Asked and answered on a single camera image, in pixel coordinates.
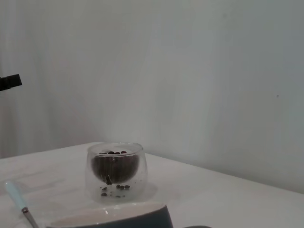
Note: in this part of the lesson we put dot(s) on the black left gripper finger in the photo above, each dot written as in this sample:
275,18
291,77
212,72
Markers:
10,82

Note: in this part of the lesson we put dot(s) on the dark blue ceramic mug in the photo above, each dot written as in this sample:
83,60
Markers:
133,218

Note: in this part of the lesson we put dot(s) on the coffee beans pile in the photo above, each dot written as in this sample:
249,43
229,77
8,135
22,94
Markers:
114,166

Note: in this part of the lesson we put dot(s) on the double-walled clear glass cup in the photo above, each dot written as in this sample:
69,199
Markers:
140,185

